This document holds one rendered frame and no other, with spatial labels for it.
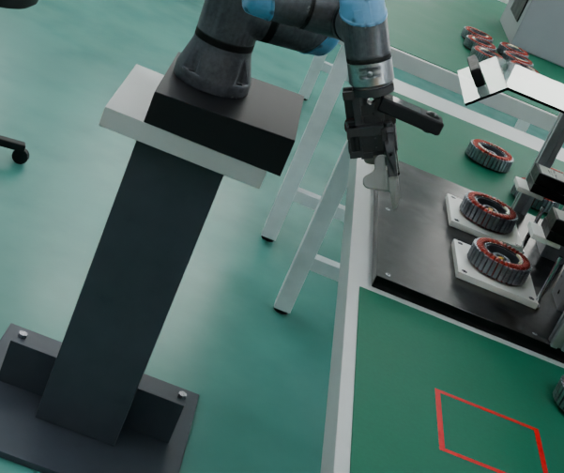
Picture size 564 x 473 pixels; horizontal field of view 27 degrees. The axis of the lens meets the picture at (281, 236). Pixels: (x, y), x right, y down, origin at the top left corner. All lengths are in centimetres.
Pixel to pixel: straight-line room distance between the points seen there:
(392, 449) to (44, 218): 210
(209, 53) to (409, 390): 86
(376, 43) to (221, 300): 155
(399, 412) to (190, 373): 143
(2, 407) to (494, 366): 115
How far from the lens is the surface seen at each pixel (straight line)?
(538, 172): 229
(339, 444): 145
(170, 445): 265
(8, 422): 254
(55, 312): 299
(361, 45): 194
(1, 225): 332
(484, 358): 184
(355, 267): 194
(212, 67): 223
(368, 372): 163
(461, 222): 226
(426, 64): 360
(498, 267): 205
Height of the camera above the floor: 147
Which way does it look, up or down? 22 degrees down
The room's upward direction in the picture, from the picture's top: 24 degrees clockwise
